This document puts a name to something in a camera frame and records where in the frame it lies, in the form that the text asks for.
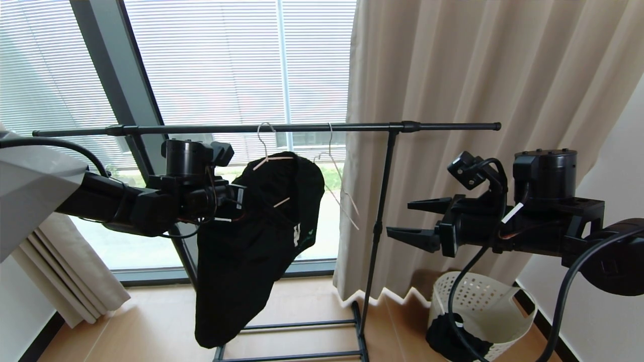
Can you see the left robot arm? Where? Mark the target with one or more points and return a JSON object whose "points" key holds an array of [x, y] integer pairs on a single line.
{"points": [[115, 201]]}

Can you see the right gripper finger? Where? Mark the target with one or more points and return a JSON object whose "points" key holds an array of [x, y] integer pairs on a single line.
{"points": [[437, 205], [422, 240]]}

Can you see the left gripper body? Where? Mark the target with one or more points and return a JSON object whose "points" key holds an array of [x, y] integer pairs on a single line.
{"points": [[214, 201]]}

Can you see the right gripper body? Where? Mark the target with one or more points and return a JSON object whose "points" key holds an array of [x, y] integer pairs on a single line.
{"points": [[478, 226]]}

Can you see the white laundry basket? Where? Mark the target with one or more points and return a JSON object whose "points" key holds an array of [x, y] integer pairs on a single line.
{"points": [[498, 301]]}

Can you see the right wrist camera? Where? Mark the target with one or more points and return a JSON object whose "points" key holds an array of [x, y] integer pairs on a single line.
{"points": [[470, 168]]}

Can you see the black knitted shorts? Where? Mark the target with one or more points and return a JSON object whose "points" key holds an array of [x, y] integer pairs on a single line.
{"points": [[251, 241]]}

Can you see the black garment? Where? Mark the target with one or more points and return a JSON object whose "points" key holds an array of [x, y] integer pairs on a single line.
{"points": [[453, 342]]}

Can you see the black clothes rack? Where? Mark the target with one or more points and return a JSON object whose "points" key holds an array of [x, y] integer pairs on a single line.
{"points": [[402, 126]]}

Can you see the pink clothes hanger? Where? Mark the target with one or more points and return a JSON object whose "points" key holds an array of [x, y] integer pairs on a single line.
{"points": [[271, 160], [331, 131]]}

